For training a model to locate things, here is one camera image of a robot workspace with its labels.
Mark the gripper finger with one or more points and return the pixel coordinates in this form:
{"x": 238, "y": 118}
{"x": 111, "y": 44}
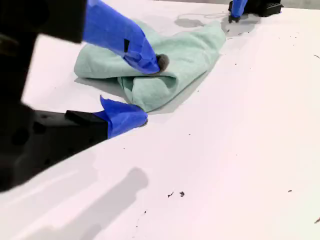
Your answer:
{"x": 268, "y": 8}
{"x": 117, "y": 32}
{"x": 122, "y": 118}
{"x": 237, "y": 7}

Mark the pale green T-shirt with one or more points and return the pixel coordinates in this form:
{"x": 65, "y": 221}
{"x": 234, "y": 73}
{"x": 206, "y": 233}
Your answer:
{"x": 185, "y": 52}

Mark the thin white thread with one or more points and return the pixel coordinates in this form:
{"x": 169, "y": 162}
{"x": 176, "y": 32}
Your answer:
{"x": 200, "y": 15}

